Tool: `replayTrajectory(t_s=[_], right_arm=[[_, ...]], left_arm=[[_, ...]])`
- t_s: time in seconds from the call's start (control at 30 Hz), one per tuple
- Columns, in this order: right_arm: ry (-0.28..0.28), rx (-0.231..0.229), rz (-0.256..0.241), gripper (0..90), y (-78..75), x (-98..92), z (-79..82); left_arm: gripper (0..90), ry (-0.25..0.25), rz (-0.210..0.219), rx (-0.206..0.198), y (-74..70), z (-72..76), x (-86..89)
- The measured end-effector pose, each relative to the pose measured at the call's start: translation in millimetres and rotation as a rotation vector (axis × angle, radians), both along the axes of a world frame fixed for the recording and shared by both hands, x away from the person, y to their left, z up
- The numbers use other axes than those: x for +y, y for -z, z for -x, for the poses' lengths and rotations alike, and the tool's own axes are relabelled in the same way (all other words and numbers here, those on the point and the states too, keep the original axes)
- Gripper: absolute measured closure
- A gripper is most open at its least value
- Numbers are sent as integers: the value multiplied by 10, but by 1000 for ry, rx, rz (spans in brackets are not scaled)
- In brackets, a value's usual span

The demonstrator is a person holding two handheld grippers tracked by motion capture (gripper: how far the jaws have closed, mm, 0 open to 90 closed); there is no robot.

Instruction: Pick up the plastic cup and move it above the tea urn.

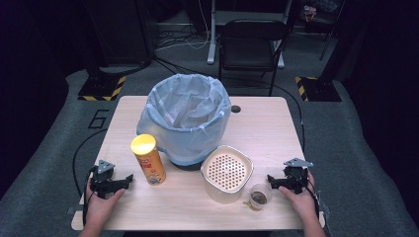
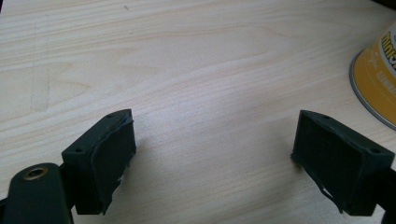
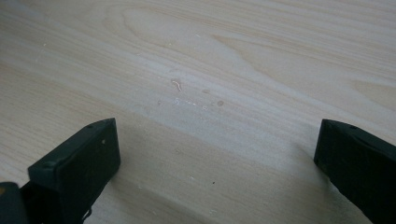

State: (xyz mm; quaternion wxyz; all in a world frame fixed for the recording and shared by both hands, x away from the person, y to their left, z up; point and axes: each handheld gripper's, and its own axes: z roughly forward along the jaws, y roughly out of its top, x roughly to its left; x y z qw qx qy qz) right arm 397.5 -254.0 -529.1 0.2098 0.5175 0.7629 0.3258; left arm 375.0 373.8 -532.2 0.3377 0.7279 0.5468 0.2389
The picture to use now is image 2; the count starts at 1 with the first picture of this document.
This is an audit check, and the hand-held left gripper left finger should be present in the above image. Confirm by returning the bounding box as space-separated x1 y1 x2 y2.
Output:
61 108 137 216

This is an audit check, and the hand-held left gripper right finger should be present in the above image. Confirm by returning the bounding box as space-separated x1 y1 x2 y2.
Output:
290 109 396 217

